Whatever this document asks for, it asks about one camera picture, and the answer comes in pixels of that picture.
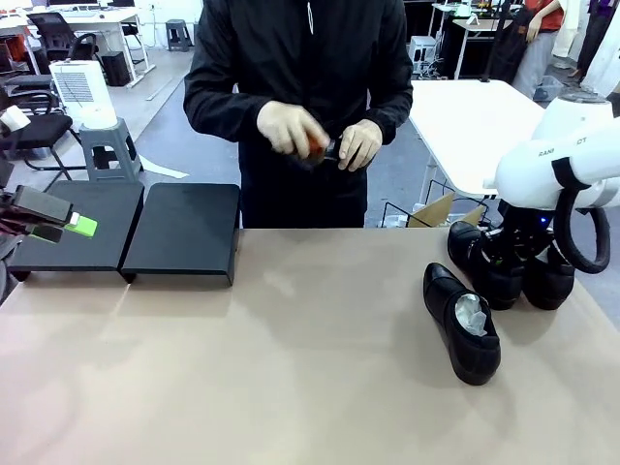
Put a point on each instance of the black pole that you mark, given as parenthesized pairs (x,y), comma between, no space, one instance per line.
(486,72)

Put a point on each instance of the person's left forearm black sleeve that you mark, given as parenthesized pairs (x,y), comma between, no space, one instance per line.
(394,121)

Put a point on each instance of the white air purifier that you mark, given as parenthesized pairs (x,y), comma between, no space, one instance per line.
(77,87)

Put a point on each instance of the brown wooden shoe brush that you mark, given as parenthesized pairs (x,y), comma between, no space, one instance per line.
(317,145)

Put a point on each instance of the small white box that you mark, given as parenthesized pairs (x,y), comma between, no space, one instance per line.
(13,118)

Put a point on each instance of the crumpled stuffing paper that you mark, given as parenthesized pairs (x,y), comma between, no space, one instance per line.
(470,312)

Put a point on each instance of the person's left hand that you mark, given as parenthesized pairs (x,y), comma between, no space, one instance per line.
(361,143)

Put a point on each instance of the person's right forearm black sleeve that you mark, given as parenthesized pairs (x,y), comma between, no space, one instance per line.
(218,116)

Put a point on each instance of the person in black jacket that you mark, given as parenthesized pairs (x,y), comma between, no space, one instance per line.
(300,58)

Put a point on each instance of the black office chair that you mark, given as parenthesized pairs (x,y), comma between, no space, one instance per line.
(34,131)
(58,34)

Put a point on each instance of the white office desk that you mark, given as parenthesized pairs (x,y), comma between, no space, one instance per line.
(97,17)

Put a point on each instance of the wooden top desk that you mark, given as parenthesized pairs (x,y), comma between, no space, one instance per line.
(479,24)

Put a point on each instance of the white floor sheet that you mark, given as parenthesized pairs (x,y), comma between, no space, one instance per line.
(160,169)

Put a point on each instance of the red and grey cloth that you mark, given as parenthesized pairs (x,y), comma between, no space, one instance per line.
(6,271)

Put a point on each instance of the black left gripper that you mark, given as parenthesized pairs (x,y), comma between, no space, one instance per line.
(43,206)

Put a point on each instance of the grey plastic bin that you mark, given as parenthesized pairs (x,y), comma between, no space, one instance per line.
(547,89)

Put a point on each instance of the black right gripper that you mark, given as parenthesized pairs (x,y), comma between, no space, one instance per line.
(518,242)

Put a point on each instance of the person's right hand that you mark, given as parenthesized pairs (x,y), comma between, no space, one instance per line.
(286,126)

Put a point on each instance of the brown cardboard box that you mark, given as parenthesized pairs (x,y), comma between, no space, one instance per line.
(436,210)

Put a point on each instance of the white computer case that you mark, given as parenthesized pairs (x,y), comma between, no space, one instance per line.
(424,53)

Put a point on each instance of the large white table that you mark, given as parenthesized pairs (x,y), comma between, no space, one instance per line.
(465,126)

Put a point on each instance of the cream hanging garment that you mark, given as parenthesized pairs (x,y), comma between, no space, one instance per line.
(567,29)

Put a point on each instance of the mannequin with orange shirt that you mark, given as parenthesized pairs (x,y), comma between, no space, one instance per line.
(547,19)

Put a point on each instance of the grey plastic stool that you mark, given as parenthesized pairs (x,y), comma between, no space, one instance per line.
(109,145)
(178,36)

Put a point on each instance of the dark hanging garment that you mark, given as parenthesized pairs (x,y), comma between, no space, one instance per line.
(598,39)

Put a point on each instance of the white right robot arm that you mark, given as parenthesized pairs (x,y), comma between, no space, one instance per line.
(533,164)

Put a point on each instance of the black hanging apron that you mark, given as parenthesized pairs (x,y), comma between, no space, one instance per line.
(511,48)

